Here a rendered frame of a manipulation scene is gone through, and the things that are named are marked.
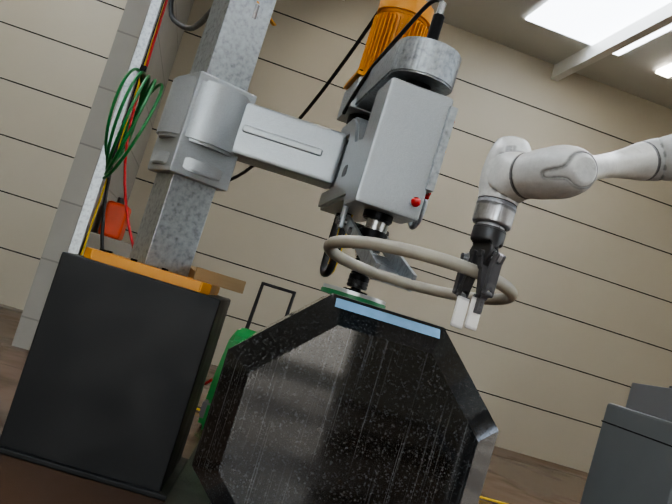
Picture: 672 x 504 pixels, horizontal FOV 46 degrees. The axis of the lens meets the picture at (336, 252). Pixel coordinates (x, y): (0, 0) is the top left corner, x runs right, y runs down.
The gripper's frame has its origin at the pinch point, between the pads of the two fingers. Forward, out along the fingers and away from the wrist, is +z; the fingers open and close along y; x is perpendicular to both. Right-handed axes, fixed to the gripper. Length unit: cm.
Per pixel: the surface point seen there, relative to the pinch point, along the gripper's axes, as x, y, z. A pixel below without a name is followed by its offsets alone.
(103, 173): 30, 365, -61
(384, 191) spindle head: -11, 74, -40
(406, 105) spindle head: -8, 72, -68
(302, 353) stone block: 4, 66, 17
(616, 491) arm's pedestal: -81, 21, 28
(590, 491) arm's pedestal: -84, 34, 30
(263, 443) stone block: 6, 70, 44
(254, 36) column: 23, 157, -101
